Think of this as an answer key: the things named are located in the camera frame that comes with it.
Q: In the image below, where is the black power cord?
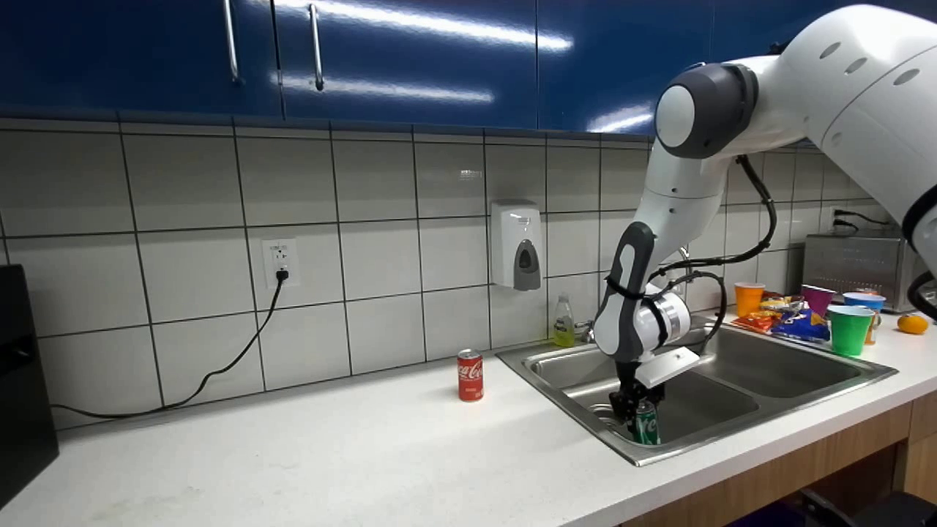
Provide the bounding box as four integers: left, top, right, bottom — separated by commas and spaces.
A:
49, 265, 293, 425

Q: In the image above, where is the green dish soap bottle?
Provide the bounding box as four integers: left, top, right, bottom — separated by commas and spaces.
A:
548, 292, 580, 350

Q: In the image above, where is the white wall soap dispenser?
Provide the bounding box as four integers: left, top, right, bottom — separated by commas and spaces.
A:
488, 202, 543, 292

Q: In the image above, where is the yellow snack bag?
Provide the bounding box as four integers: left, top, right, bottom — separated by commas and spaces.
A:
759, 292, 810, 315

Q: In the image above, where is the white wall outlet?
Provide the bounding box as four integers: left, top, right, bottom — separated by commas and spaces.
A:
261, 237, 302, 290

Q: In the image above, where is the silver cabinet door handle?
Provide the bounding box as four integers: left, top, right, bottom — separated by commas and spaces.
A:
223, 0, 243, 87
305, 0, 327, 92

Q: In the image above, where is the blue plastic cup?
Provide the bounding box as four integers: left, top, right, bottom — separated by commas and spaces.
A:
842, 290, 890, 344

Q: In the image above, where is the black coffee maker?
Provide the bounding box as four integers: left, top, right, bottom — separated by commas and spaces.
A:
0, 259, 62, 510

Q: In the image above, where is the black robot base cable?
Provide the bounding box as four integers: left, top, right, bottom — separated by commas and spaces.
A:
902, 208, 937, 321

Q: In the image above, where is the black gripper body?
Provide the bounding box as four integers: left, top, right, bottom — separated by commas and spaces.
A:
611, 359, 671, 401

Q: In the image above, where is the orange plastic cup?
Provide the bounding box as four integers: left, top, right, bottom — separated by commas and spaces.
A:
732, 280, 766, 319

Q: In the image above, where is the wooden base cabinet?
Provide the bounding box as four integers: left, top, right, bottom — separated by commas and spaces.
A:
624, 390, 937, 527

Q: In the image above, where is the blue cabinet door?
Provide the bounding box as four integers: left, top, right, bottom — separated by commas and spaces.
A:
535, 0, 726, 141
721, 0, 851, 68
270, 0, 541, 135
0, 0, 277, 125

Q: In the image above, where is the stainless steel double sink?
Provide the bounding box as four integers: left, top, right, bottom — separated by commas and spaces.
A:
494, 315, 898, 469

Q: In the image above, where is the green soda can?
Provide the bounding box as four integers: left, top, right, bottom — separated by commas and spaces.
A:
625, 401, 663, 448

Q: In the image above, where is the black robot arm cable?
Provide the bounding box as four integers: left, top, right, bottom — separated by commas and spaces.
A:
646, 155, 778, 344

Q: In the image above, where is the purple plastic cup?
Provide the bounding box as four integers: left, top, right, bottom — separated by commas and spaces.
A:
800, 280, 841, 315

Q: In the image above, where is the steel toaster oven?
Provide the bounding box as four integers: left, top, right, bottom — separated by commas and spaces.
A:
800, 232, 920, 315

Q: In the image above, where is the red soda can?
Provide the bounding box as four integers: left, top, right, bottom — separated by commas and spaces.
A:
454, 344, 486, 403

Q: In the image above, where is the blue snack bag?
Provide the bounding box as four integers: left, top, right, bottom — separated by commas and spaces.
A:
773, 308, 832, 349

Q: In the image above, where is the black appliance cord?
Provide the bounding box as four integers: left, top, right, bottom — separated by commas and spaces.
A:
832, 202, 896, 234

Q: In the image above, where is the red snack bag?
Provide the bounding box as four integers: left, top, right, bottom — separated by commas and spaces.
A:
735, 308, 785, 337

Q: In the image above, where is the green plastic cup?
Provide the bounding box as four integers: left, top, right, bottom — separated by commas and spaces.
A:
826, 302, 874, 359

